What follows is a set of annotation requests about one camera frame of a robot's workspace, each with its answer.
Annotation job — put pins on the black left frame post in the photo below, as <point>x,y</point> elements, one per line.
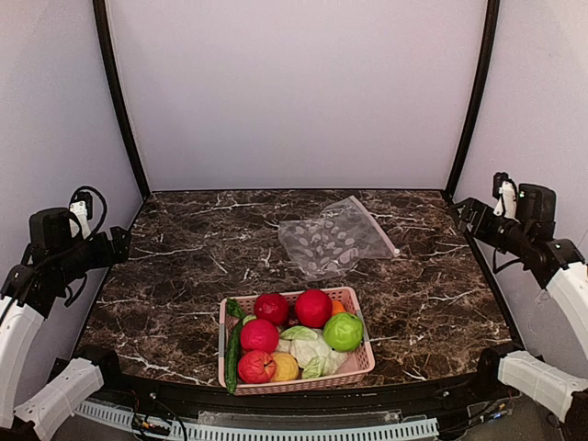
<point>106,46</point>

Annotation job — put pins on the black right frame post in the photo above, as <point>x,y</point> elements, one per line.
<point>476,96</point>

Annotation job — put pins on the white cable duct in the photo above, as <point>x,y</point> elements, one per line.
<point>239,426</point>

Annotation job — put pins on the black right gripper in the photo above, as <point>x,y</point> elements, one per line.
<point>476,219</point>

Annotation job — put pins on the pale green cabbage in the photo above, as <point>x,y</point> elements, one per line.
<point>314,356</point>

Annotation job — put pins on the green apple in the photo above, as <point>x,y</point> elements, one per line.
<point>344,332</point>

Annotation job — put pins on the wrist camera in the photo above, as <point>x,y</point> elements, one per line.
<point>504,190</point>
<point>81,205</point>

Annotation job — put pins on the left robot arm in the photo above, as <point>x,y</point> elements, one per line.
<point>63,248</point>

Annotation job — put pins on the black frame post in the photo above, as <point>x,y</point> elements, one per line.
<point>476,96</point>
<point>106,46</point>

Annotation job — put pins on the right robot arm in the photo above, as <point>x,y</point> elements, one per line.
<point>522,224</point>

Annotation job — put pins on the yellow fruit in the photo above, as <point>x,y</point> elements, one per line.
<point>287,368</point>

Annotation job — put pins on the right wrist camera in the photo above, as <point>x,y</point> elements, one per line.
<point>504,190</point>

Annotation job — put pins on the green cucumber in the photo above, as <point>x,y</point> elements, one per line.
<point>233,351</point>

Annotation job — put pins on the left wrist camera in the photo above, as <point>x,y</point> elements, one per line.
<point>81,205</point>

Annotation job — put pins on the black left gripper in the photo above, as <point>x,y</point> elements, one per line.
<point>108,245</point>

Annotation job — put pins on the red ball fruit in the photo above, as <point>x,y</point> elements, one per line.
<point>313,308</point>

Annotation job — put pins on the black front rail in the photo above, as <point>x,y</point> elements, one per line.
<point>448,397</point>

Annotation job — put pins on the clear zip top bag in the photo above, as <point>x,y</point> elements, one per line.
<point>333,243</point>

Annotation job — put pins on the orange fruit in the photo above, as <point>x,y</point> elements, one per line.
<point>337,307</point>

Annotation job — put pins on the red apple front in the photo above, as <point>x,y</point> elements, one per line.
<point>256,367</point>

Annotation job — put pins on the red fruit back left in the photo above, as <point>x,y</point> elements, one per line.
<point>272,307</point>

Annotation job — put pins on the red fruit middle left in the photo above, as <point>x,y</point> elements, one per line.
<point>259,334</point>

